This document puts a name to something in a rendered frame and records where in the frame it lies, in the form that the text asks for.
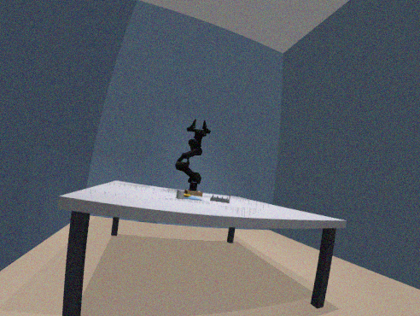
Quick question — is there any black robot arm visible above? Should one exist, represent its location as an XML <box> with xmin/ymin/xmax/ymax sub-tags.
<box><xmin>175</xmin><ymin>131</ymin><xmax>207</xmax><ymax>192</ymax></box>

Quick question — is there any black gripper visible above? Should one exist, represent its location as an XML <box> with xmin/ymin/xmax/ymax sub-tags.
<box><xmin>187</xmin><ymin>119</ymin><xmax>211</xmax><ymax>140</ymax></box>

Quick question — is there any grey dish rack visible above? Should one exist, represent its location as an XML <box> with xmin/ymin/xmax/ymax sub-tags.
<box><xmin>210</xmin><ymin>196</ymin><xmax>230</xmax><ymax>203</ymax></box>

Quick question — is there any white cylinder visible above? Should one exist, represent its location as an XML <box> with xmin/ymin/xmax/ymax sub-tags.
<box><xmin>176</xmin><ymin>190</ymin><xmax>184</xmax><ymax>199</ymax></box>

